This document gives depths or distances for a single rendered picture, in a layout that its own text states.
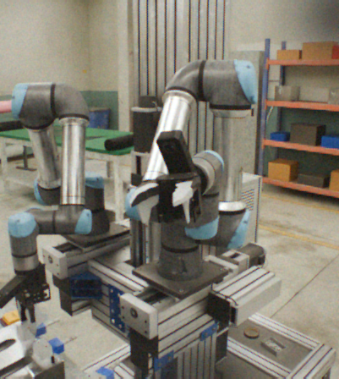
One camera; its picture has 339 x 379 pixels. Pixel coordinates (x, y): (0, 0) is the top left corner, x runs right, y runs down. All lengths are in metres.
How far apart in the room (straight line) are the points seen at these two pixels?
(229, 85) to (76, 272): 0.93
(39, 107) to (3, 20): 7.05
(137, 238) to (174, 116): 0.62
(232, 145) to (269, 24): 5.45
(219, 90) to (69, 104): 0.47
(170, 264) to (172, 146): 0.60
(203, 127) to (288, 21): 5.01
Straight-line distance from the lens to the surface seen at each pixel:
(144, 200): 0.68
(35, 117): 1.34
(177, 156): 0.73
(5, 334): 1.36
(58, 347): 1.25
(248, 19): 6.70
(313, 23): 6.22
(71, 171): 1.24
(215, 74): 1.09
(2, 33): 8.29
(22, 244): 1.16
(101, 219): 1.61
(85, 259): 1.61
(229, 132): 1.11
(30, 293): 1.24
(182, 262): 1.24
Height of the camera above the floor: 1.64
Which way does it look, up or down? 16 degrees down
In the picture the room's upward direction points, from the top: straight up
